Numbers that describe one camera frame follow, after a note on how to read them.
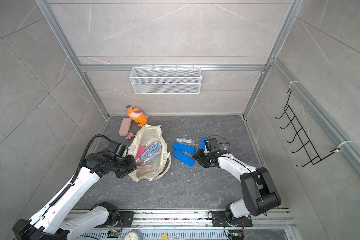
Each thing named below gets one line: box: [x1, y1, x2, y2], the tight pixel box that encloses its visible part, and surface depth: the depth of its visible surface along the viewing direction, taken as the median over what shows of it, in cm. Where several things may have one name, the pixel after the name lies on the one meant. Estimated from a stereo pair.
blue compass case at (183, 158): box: [172, 149, 196, 167], surface depth 97 cm
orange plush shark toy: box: [126, 105, 149, 127], surface depth 113 cm
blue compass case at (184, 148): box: [172, 142, 197, 154], surface depth 102 cm
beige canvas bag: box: [126, 124, 171, 182], surface depth 89 cm
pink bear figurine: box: [126, 132, 135, 140], surface depth 106 cm
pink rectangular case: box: [118, 118, 132, 137], surface depth 113 cm
